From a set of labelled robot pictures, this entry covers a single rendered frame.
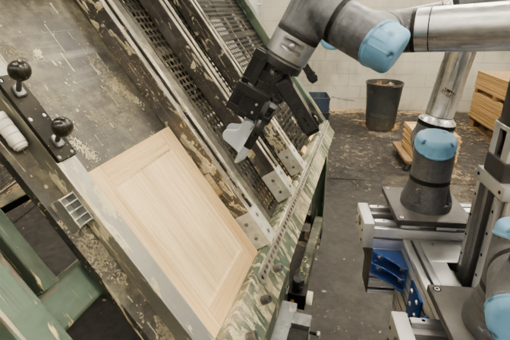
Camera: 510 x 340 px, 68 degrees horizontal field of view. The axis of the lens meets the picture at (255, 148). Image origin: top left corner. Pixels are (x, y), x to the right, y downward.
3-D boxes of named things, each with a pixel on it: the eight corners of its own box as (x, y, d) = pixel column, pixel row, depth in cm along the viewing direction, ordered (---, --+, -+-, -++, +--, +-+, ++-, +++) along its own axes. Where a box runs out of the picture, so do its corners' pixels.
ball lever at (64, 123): (53, 155, 76) (60, 138, 65) (41, 140, 76) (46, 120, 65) (70, 145, 78) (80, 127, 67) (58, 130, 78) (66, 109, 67)
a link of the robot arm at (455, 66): (407, 162, 123) (464, -19, 102) (406, 146, 136) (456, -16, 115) (445, 171, 120) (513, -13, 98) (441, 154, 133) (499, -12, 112)
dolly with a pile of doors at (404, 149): (455, 174, 385) (464, 137, 371) (403, 172, 391) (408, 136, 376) (436, 152, 442) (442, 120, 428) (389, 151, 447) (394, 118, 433)
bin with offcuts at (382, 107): (402, 133, 512) (409, 86, 489) (363, 131, 517) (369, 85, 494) (393, 122, 560) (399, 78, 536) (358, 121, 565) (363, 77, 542)
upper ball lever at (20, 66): (15, 105, 74) (15, 80, 64) (3, 89, 74) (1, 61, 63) (33, 97, 77) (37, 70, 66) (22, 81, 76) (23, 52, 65)
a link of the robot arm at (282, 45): (316, 45, 66) (316, 50, 59) (302, 68, 68) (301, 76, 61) (278, 24, 66) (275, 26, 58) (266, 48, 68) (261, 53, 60)
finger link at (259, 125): (244, 140, 71) (266, 100, 67) (253, 144, 71) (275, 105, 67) (240, 148, 66) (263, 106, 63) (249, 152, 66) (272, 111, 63)
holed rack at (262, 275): (262, 284, 109) (264, 284, 108) (256, 276, 108) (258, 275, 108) (328, 124, 256) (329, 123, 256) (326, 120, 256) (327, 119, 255)
